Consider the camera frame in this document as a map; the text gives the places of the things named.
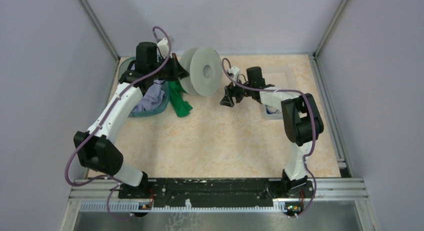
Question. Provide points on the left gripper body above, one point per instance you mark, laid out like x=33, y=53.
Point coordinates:
x=169, y=72

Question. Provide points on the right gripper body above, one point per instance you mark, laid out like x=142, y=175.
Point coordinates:
x=239, y=92

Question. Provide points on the white filament spool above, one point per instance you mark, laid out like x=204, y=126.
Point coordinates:
x=205, y=72

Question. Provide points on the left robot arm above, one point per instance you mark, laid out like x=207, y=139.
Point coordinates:
x=95, y=147

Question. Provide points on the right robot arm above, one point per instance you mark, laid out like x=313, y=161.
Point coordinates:
x=302, y=121

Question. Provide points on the green cloth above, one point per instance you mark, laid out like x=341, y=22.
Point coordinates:
x=181, y=107

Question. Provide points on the lavender cloth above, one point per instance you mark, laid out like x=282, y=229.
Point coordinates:
x=152, y=99

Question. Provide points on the clear plastic box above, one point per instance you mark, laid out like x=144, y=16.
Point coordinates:
x=282, y=77

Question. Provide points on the teal plastic basket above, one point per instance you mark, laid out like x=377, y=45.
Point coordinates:
x=129, y=62

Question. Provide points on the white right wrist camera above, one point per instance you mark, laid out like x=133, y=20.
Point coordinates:
x=234, y=72

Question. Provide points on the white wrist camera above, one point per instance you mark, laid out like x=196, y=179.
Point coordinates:
x=163, y=47
x=234, y=72

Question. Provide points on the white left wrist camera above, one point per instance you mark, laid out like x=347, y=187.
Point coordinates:
x=163, y=47

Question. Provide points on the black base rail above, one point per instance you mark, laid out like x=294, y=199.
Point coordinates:
x=218, y=193

